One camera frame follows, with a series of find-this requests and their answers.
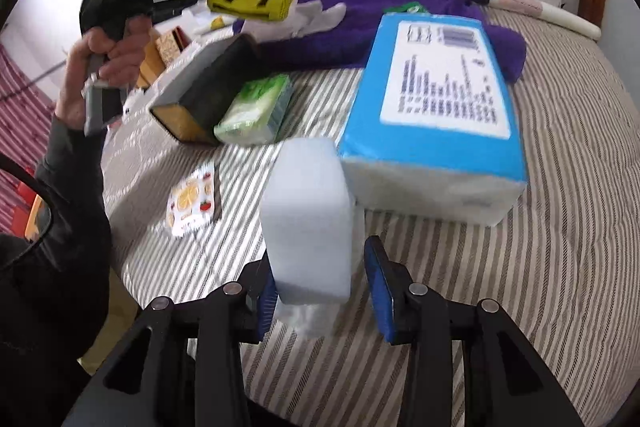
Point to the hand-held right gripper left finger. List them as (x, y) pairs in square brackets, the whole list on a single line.
[(267, 302)]

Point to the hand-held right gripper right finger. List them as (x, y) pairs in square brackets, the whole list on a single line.
[(380, 287)]

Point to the white glove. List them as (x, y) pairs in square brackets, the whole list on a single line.
[(320, 17)]

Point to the green tissue pack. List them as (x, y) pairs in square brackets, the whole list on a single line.
[(255, 107)]

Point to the person's left forearm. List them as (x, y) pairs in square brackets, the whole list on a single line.
[(75, 187)]

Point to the person's left hand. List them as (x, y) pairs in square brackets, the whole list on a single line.
[(75, 77)]

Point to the patterned notebook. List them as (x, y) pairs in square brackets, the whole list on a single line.
[(172, 47)]

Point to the wooden nightstand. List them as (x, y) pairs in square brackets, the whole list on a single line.
[(149, 69)]

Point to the dark tea tin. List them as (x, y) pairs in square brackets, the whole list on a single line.
[(215, 82)]

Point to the fruit print packet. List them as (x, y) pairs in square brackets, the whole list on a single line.
[(192, 202)]

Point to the blue tissue pack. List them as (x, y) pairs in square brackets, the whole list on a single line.
[(435, 157)]

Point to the purple towel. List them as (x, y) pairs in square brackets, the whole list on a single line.
[(350, 37)]

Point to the red striped bedsheet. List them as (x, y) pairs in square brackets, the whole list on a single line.
[(25, 117)]

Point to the green wet wipes packet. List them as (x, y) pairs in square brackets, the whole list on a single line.
[(407, 8)]

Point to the person's dark clothing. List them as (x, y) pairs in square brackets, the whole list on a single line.
[(50, 332)]

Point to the white rolled paper poster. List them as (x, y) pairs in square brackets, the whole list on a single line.
[(550, 14)]

